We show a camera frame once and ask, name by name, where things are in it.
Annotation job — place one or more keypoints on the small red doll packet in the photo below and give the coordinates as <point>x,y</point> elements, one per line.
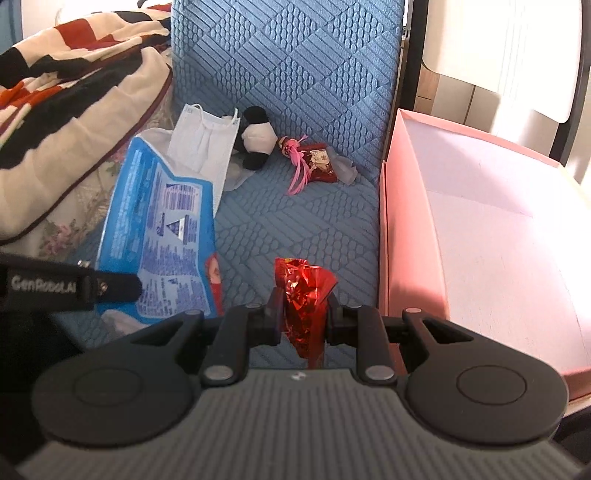
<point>316,156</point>

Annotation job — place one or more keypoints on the crumpled clear plastic wrapper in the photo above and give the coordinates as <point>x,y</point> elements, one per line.
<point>345,169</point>

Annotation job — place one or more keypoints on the pink feather bird toy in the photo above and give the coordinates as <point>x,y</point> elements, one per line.
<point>291,148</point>

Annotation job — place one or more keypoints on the pink cardboard box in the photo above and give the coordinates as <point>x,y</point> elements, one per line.
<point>490,235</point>

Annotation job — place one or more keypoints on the panda plush toy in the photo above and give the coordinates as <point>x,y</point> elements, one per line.
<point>256,139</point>

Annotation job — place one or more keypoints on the red foil snack packet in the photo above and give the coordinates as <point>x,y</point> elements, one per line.
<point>306,289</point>

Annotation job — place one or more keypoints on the floral sofa cover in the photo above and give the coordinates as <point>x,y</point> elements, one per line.
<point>69,216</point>

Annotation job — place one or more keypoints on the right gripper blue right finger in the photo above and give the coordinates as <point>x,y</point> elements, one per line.
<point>334,325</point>

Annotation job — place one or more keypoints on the white surgical face mask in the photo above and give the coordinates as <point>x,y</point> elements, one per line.
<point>204,142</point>

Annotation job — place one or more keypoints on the red black white blanket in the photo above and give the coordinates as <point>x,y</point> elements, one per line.
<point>97,57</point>

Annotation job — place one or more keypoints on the blue wet wipes pack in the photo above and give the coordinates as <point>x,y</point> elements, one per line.
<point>160,227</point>

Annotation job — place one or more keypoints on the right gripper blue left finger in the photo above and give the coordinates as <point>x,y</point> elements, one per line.
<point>273,317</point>

